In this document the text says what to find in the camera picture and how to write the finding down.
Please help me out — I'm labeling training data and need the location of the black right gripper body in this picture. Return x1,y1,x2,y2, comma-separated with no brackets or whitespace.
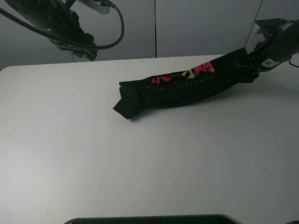
240,50,278,73

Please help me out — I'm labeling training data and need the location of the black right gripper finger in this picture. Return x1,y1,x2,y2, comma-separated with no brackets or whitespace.
240,69,259,83

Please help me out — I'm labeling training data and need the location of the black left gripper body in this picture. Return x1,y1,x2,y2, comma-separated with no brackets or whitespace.
49,24,97,53

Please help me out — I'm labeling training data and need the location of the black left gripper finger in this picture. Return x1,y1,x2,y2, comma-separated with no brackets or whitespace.
72,50,97,61

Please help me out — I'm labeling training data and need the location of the black printed t-shirt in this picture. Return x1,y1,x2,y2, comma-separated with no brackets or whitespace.
113,48,245,119

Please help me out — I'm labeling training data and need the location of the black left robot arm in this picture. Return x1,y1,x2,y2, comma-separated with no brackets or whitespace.
5,0,95,46

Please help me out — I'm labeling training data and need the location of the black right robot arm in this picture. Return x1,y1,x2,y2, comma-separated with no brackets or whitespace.
240,18,299,74

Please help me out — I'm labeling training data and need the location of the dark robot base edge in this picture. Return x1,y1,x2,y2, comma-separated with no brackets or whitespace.
65,215,240,224

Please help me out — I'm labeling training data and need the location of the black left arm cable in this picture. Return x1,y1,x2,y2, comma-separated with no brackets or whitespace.
0,0,125,51

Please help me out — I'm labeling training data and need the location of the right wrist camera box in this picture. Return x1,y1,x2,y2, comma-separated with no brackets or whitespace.
254,18,295,38

